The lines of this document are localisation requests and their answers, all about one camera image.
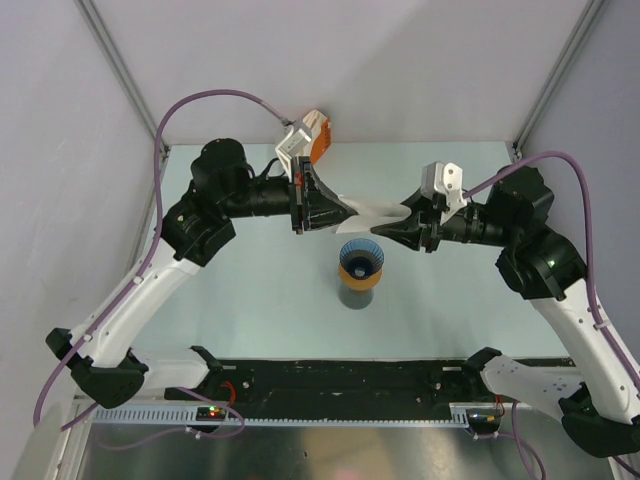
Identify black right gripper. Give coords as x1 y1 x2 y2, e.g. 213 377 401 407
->
371 183 517 253

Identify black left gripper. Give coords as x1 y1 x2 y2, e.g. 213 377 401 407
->
221 156 357 234

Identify single white paper filter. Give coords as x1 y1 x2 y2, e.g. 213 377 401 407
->
333 195 411 234

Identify blue glass dripper cone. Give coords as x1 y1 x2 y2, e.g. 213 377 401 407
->
339 238 385 280

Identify white paper coffee filters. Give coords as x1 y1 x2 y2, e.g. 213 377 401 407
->
302 109 329 132

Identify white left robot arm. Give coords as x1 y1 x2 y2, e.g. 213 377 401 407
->
46 138 357 409

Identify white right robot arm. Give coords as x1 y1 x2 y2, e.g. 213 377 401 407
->
371 165 639 458

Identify orange filter box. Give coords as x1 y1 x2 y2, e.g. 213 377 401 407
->
308 116 332 164

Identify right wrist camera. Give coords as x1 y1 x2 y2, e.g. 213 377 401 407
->
420 162 468 225

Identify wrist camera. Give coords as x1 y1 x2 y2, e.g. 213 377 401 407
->
275 120 312 179
420 162 468 225

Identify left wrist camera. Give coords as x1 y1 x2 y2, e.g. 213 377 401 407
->
275 120 312 179

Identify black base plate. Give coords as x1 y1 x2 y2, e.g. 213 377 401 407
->
195 359 511 422

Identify white cable duct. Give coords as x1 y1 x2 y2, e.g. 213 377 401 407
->
92 404 469 429

